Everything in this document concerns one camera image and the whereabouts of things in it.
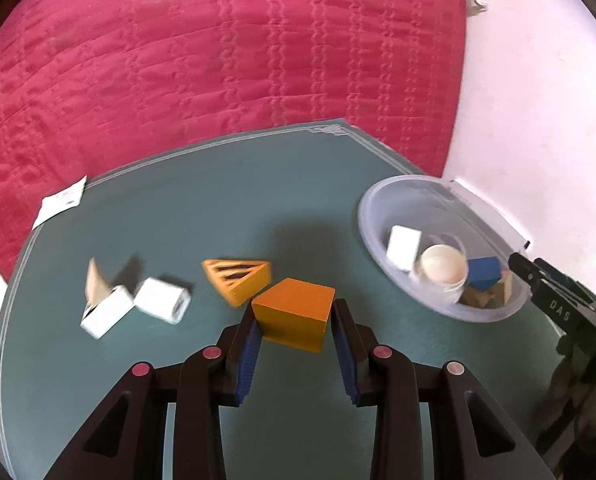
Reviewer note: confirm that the plain wooden rectangular block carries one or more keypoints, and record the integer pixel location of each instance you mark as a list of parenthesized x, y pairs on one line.
[(478, 297)]

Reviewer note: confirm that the cream wooden block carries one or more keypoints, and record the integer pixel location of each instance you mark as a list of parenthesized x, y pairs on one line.
[(505, 290)]

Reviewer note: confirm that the cream plastic cup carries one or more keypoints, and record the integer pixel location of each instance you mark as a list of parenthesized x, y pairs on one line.
[(443, 265)]

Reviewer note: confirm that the orange striped triangle block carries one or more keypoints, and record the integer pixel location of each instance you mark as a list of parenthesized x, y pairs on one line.
[(248, 285)]

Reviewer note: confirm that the person's right hand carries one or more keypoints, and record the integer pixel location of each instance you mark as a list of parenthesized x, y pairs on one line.
[(593, 410)]

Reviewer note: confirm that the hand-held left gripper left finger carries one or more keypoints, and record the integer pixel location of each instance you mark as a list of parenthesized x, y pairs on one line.
[(248, 360)]

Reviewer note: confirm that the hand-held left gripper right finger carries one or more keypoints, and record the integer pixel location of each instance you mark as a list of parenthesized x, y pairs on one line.
[(348, 360)]

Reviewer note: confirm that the white paper slip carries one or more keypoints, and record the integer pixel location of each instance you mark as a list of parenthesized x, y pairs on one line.
[(58, 202)]

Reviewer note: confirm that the white block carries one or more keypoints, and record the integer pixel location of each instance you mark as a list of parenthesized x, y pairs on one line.
[(403, 247), (155, 297), (105, 312)]

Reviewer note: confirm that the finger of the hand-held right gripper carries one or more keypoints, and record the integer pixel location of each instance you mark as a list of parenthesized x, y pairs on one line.
[(560, 310), (563, 280)]

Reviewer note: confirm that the blue block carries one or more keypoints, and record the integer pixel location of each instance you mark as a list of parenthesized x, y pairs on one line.
[(483, 270)]

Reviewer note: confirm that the clear plastic bowl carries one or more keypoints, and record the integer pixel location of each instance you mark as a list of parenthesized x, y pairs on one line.
[(373, 220)]

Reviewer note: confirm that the red quilted blanket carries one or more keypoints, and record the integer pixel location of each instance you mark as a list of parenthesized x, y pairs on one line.
[(178, 60)]

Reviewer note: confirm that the beige triangular block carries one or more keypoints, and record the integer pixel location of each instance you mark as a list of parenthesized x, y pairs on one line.
[(97, 282)]

